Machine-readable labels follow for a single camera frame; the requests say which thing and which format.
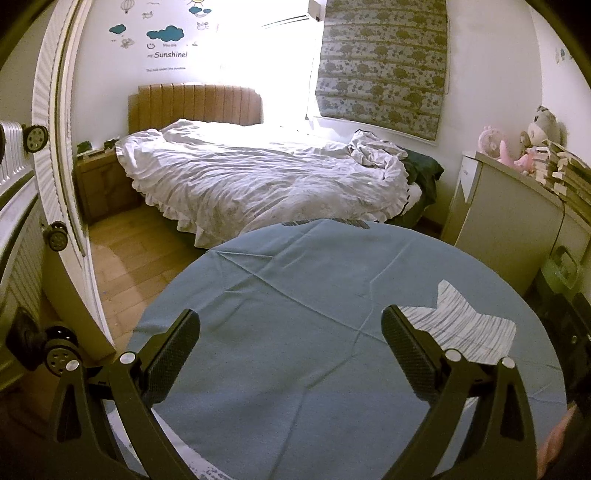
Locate black trash bin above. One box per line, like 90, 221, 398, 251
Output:
526, 295, 591, 393

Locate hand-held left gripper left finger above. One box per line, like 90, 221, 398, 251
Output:
46, 308, 204, 480

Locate wooden nightstand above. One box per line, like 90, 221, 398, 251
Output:
74, 141, 139, 224

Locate pink desk fan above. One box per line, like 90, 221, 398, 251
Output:
478, 127, 504, 160

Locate cloud and sun wall stickers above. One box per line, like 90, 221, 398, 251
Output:
108, 0, 208, 72

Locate grey plush toy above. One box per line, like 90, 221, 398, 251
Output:
519, 105, 566, 148

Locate pink toy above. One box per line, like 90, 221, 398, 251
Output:
499, 141, 536, 174

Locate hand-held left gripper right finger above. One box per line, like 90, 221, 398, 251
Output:
381, 305, 541, 480

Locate white cabinet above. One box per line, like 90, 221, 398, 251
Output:
443, 152, 591, 296

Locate person's leg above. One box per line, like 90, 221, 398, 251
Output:
538, 401, 578, 480

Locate stack of books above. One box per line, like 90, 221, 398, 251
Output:
531, 141, 591, 222

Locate bed with white duvet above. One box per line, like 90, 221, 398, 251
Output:
115, 119, 423, 247

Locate floral window blind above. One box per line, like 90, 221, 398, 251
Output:
316, 0, 451, 139

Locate brown padded headboard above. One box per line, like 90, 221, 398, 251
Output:
128, 83, 264, 134

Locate white air conditioner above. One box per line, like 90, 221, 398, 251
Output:
261, 0, 326, 28

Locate dark green clothing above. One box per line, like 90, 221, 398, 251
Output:
402, 148, 444, 204

